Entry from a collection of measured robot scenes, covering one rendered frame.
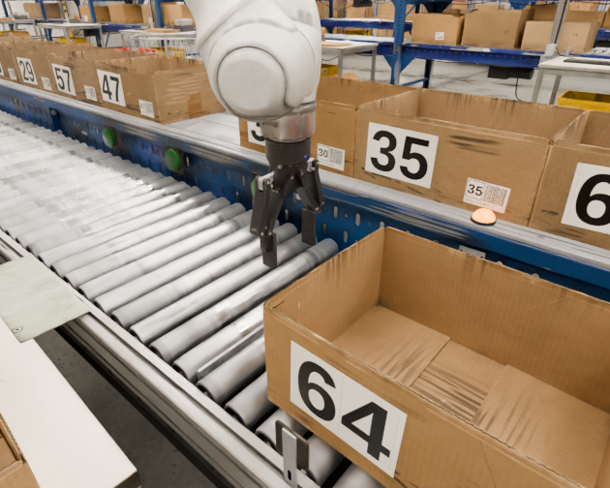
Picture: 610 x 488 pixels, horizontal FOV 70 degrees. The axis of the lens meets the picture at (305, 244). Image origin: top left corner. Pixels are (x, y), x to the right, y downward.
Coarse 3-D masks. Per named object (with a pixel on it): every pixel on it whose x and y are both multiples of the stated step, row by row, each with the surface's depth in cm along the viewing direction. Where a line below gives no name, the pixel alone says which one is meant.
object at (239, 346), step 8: (248, 336) 75; (256, 336) 77; (240, 344) 74; (248, 344) 76; (224, 352) 72; (232, 352) 73; (216, 360) 70; (224, 360) 72; (200, 368) 69; (208, 368) 70; (200, 376) 69
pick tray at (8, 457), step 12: (0, 420) 48; (0, 432) 57; (0, 444) 55; (12, 444) 50; (0, 456) 54; (12, 456) 54; (24, 456) 45; (0, 468) 53; (12, 468) 44; (24, 468) 45; (0, 480) 43; (12, 480) 44; (24, 480) 45; (36, 480) 46
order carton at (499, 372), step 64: (384, 256) 76; (448, 256) 68; (320, 320) 67; (384, 320) 77; (448, 320) 72; (512, 320) 64; (576, 320) 58; (384, 384) 45; (448, 384) 65; (512, 384) 64; (576, 384) 61; (448, 448) 42; (512, 448) 37; (576, 448) 55
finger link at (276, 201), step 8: (288, 176) 72; (272, 184) 74; (288, 184) 72; (272, 192) 73; (288, 192) 73; (272, 200) 73; (280, 200) 73; (272, 208) 73; (280, 208) 74; (272, 216) 73; (272, 224) 73
